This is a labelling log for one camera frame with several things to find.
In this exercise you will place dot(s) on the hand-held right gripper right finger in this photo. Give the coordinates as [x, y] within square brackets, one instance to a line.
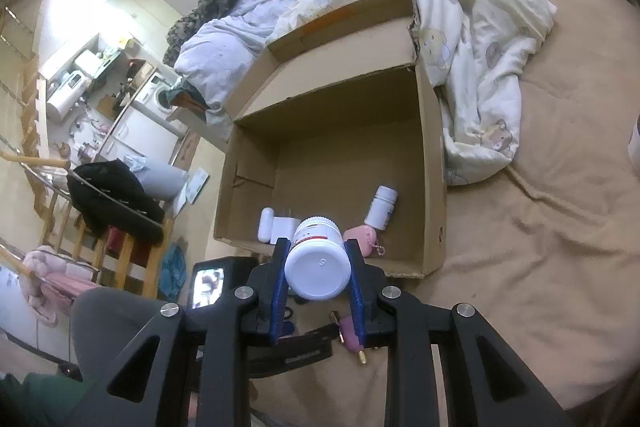
[356, 302]

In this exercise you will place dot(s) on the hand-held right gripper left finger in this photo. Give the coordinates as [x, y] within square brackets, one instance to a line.
[278, 292]

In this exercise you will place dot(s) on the purple perfume bottle gold cap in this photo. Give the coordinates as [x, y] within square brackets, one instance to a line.
[345, 332]

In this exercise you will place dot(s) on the white bottle with red label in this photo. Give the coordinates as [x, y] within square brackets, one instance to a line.
[316, 267]

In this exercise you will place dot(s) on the white charger cube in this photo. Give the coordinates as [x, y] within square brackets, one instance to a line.
[286, 229]

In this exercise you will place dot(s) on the white earbuds case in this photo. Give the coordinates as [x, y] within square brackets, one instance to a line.
[266, 224]

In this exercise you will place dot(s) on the small white pill bottle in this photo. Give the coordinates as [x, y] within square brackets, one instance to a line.
[381, 207]

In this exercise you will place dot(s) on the cardboard box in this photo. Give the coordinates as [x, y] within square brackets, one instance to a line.
[340, 157]

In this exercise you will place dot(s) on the white jar with brown lid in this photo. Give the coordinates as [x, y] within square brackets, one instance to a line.
[635, 147]

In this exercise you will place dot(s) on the small black screen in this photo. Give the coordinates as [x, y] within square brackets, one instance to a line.
[217, 282]

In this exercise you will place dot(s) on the blue cloth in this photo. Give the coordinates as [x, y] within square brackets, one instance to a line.
[175, 272]

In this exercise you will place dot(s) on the pale booklet on floor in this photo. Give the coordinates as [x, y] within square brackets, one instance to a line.
[192, 189]

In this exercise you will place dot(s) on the wooden chair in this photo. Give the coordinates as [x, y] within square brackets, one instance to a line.
[132, 257]

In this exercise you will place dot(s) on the grey rolled cushion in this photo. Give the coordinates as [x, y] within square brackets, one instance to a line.
[162, 179]

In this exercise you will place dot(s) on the red seat cushion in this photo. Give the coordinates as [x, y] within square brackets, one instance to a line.
[122, 244]

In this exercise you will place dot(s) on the grey bedside table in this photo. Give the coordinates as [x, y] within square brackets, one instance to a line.
[200, 132]

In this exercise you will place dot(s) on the black jacket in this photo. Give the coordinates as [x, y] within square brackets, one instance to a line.
[115, 202]

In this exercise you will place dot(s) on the white kitchen counter cabinet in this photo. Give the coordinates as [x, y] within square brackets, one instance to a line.
[135, 137]

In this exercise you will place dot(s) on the teal and orange cloth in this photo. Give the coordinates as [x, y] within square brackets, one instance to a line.
[187, 99]

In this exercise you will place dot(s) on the pink fluffy cloth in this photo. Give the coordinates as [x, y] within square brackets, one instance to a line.
[47, 287]

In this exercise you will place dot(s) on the white washing machine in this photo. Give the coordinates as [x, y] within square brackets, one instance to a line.
[155, 97]

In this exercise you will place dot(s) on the person's green sleeve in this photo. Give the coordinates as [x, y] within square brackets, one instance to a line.
[30, 402]

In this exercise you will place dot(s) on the dark patterned blanket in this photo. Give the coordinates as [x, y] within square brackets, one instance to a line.
[210, 12]

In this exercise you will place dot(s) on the white kitchen appliance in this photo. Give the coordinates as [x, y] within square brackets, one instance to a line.
[67, 94]

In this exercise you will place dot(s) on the tall white cabinet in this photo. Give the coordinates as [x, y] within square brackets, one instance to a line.
[135, 17]

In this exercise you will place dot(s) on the pale bear print duvet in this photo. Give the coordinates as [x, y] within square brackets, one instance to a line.
[475, 7]

